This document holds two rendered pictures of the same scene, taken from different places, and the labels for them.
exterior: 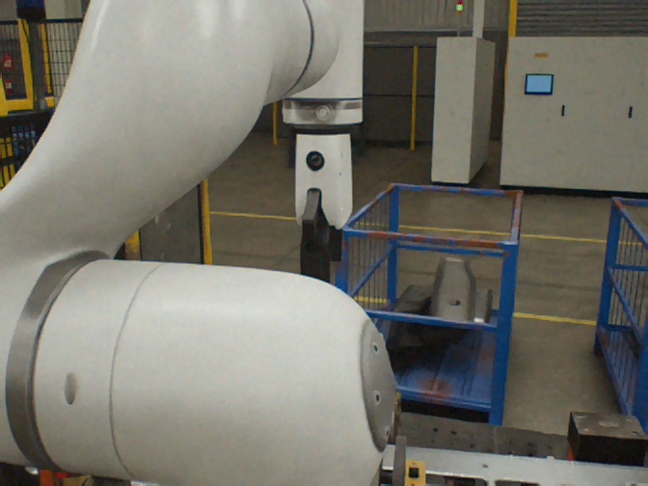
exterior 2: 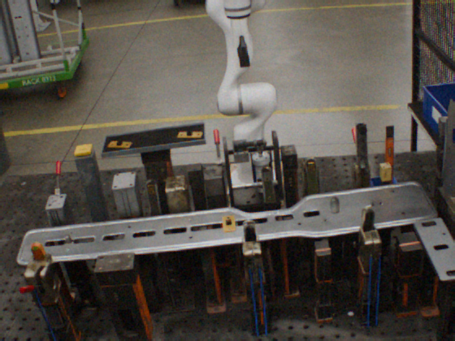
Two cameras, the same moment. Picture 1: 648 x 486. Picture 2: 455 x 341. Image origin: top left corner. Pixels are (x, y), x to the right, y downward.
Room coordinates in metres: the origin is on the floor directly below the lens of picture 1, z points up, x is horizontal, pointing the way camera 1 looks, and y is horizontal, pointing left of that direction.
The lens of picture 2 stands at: (2.54, -0.37, 2.17)
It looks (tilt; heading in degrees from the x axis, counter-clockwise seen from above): 31 degrees down; 172
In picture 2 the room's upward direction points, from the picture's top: 8 degrees counter-clockwise
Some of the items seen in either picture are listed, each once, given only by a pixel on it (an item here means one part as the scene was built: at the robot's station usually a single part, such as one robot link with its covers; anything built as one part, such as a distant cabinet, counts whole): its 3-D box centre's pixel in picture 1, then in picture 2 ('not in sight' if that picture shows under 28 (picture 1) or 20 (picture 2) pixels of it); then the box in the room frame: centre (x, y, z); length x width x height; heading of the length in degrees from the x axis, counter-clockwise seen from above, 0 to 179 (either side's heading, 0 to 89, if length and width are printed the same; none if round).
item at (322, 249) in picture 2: not in sight; (323, 283); (1.13, 0.10, 0.84); 0.11 x 0.08 x 0.29; 171
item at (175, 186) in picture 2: not in sight; (184, 229); (0.73, -0.28, 0.89); 0.13 x 0.11 x 0.38; 171
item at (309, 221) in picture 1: (314, 209); not in sight; (0.64, 0.01, 1.52); 0.08 x 0.01 x 0.06; 171
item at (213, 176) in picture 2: not in sight; (220, 217); (0.71, -0.14, 0.89); 0.13 x 0.11 x 0.38; 171
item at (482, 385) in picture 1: (437, 292); not in sight; (3.21, -0.59, 0.47); 1.20 x 0.80 x 0.95; 162
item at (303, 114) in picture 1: (322, 112); (237, 9); (0.68, 0.01, 1.62); 0.09 x 0.08 x 0.03; 171
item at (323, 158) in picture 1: (322, 170); (240, 28); (0.68, 0.01, 1.55); 0.10 x 0.07 x 0.11; 171
